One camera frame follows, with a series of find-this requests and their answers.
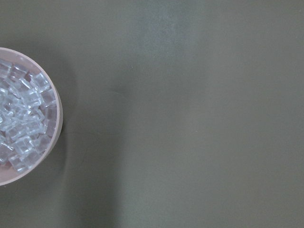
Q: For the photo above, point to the clear ice cubes pile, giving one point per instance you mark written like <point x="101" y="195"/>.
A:
<point x="28" y="115"/>

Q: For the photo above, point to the pink bowl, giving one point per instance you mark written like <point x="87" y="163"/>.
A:
<point x="9" y="175"/>

